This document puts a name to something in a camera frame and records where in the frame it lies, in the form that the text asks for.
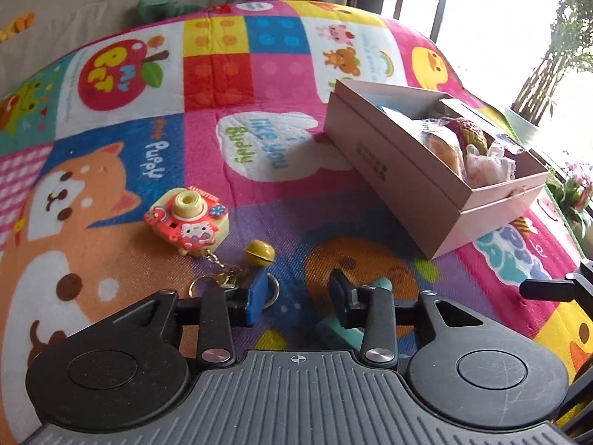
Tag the green cloth item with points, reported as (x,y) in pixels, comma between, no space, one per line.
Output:
(167,9)

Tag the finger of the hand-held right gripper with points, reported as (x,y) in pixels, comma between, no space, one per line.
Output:
(546,289)
(579,403)

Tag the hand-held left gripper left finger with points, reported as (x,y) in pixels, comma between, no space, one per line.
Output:
(257,296)

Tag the tall potted plant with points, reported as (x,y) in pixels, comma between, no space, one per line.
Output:
(551,69)

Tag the pink flowering plant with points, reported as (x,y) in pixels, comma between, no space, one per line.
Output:
(577,190)

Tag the black chair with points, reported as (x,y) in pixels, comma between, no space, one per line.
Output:
(440,0)

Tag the pink lace fabric item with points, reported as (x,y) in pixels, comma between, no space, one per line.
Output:
(491,164)

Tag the pink cardboard box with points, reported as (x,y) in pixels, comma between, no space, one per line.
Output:
(394,185)

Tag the bread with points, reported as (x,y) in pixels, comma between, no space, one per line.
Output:
(442,148)

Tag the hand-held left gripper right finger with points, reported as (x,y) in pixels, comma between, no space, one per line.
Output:
(343,299)

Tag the red woven ball yellow star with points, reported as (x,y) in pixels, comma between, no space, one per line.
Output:
(468,132)

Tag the orange yellow plush toys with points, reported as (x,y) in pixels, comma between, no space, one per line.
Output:
(16,25)

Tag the teal hand crank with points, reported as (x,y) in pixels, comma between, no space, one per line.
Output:
(338,336)

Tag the colourful cartoon play mat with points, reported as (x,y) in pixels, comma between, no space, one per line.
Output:
(259,185)

